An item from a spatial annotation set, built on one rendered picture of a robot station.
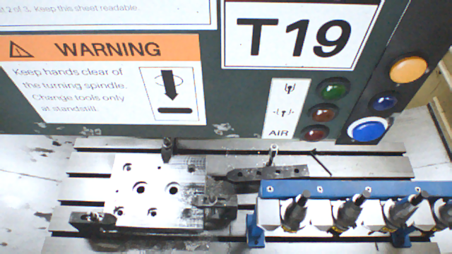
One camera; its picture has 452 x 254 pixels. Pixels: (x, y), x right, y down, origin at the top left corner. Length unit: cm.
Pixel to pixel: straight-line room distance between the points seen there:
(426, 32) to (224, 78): 14
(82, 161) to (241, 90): 98
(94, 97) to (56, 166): 125
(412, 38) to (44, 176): 143
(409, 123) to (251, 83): 127
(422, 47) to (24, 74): 30
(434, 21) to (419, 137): 122
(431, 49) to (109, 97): 25
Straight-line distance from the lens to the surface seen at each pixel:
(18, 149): 157
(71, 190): 116
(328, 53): 24
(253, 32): 22
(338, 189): 73
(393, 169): 122
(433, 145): 144
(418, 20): 24
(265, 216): 68
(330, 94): 26
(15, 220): 146
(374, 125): 31
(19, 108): 34
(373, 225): 74
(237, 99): 27
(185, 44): 22
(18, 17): 25
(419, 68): 26
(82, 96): 29
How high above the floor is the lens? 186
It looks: 56 degrees down
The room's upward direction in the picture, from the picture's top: straight up
